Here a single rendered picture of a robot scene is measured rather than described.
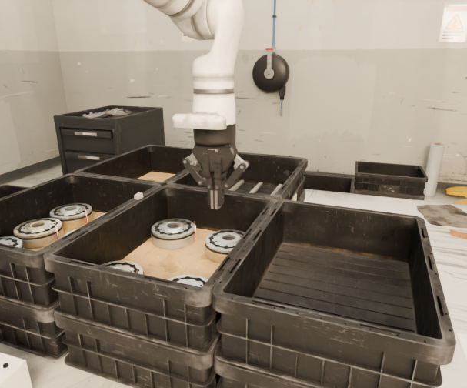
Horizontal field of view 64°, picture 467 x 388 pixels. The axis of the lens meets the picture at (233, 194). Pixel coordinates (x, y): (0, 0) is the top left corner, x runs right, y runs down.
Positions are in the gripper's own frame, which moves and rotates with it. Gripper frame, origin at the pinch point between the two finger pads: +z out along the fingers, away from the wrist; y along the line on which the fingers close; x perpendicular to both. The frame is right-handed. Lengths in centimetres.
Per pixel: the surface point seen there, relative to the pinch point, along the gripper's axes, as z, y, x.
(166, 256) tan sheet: 15.2, 12.4, -1.0
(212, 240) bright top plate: 12.1, 3.6, -5.7
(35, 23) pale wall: -65, 339, -287
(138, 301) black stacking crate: 10.2, 4.3, 20.6
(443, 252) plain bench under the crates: 29, -49, -52
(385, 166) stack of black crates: 41, -35, -196
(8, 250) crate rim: 5.2, 28.3, 22.0
